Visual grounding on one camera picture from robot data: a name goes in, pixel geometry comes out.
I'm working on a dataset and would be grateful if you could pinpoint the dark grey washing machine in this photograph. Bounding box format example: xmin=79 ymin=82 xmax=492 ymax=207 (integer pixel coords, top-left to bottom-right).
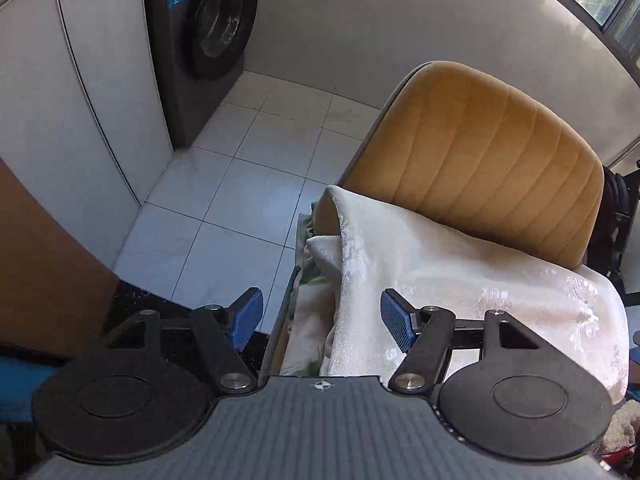
xmin=141 ymin=0 xmax=260 ymax=150

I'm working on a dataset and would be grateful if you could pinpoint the black equipment rack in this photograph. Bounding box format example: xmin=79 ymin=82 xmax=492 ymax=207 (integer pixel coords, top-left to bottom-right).
xmin=582 ymin=156 xmax=640 ymax=307

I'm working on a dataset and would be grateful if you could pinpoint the orange velvet chair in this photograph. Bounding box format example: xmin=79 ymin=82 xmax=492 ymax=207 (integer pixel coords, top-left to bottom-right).
xmin=260 ymin=60 xmax=607 ymax=379

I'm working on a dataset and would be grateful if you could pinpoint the pale green cloth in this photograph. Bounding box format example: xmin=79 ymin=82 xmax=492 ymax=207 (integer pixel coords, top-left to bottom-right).
xmin=292 ymin=212 xmax=337 ymax=302

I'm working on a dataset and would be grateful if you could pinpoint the brown wooden board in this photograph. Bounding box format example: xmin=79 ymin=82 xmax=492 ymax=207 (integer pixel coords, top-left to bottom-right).
xmin=0 ymin=157 xmax=121 ymax=359

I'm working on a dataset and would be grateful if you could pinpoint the cream velvet dress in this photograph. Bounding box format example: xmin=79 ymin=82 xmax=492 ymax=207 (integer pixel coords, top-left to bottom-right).
xmin=304 ymin=185 xmax=630 ymax=408

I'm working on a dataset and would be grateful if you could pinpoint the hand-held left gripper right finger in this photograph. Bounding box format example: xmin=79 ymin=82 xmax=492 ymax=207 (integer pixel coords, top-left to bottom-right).
xmin=380 ymin=288 xmax=553 ymax=395

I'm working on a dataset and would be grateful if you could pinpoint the fuzzy beige object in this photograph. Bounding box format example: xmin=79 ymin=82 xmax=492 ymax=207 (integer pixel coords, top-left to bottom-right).
xmin=596 ymin=399 xmax=640 ymax=463

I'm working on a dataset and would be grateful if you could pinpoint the white cabinet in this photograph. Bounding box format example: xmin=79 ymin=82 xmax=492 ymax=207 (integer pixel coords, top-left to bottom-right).
xmin=0 ymin=0 xmax=175 ymax=274

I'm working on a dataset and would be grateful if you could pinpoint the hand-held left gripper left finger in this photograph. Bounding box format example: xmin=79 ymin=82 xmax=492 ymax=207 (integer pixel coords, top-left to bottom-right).
xmin=102 ymin=286 xmax=265 ymax=395

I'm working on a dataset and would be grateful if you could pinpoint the blue object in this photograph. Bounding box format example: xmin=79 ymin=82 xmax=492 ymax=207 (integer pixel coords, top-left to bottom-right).
xmin=0 ymin=354 xmax=57 ymax=427

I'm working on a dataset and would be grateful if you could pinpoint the beige cloth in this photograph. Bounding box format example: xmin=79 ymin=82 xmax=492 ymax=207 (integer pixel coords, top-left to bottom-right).
xmin=279 ymin=280 xmax=342 ymax=377

